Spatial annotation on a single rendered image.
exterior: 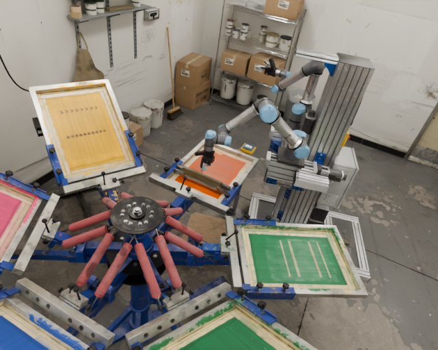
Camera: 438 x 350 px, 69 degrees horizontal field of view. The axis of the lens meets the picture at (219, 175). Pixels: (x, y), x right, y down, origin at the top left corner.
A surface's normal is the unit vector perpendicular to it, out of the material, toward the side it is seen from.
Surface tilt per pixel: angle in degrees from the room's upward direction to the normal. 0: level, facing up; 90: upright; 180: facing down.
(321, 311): 0
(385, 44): 90
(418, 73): 90
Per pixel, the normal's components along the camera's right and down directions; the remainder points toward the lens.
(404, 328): 0.14, -0.78
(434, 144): -0.44, 0.51
